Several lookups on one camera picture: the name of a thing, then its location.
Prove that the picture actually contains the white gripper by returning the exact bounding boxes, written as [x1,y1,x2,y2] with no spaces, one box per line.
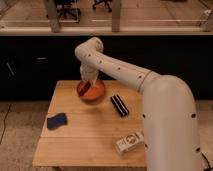
[80,64,99,88]

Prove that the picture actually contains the dark red pepper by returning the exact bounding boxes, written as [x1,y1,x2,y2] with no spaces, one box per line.
[79,82,91,96]

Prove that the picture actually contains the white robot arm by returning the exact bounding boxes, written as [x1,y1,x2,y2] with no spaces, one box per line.
[75,37,203,171]

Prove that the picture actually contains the orange ceramic cup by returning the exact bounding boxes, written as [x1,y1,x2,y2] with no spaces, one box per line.
[77,79,105,101]

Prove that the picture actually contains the black white striped block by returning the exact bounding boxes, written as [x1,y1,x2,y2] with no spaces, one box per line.
[110,95,129,117]

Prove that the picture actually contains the blue sponge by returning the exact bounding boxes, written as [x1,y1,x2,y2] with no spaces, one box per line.
[47,113,67,129]

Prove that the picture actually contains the wooden table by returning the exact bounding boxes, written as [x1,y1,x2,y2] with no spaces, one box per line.
[33,80,146,168]

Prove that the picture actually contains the black cabinet counter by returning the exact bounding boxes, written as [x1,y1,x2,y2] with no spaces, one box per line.
[0,35,213,101]

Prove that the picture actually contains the white labelled bottle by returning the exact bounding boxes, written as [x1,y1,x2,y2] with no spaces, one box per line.
[115,132,144,154]

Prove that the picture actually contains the black office chair left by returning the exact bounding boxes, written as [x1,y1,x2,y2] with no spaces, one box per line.
[54,0,81,23]

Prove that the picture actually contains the black office chair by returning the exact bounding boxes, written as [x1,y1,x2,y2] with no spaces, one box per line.
[54,0,81,23]
[92,0,112,12]

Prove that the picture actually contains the black office chair right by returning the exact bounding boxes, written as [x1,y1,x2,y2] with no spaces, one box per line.
[92,0,112,12]

